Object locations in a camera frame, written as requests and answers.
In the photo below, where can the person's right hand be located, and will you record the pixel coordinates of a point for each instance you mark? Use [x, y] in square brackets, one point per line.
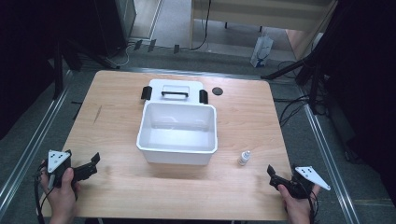
[297, 207]

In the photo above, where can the light wooden bench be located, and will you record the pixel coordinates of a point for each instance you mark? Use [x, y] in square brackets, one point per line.
[249, 14]

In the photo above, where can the dark cabinet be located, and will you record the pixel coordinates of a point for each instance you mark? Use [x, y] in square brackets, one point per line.
[115, 21]

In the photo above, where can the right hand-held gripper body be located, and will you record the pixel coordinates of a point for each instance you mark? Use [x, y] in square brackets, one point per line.
[303, 183]

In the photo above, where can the black tripod stand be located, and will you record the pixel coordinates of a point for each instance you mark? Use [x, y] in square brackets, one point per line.
[306, 67]

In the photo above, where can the small white bottle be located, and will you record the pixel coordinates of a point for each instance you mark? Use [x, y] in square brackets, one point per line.
[244, 158]

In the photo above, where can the white paper bag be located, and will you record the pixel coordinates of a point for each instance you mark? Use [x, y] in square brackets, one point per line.
[262, 51]

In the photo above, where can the metal floor rail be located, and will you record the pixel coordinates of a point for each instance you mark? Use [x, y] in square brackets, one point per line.
[330, 161]
[34, 146]

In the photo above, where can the black metal stand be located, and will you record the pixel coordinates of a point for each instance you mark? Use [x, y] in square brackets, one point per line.
[58, 68]

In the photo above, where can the black round table grommet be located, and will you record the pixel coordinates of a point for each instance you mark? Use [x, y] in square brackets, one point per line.
[217, 91]

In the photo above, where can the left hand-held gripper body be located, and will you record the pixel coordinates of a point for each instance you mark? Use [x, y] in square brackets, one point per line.
[57, 160]

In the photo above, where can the white plastic storage box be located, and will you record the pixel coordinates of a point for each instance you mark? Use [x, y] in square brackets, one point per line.
[177, 133]

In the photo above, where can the person's left hand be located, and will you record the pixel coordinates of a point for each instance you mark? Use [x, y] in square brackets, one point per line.
[62, 196]

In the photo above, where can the black floor tape strip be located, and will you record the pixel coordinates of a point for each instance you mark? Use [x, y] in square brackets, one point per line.
[152, 45]
[176, 48]
[138, 44]

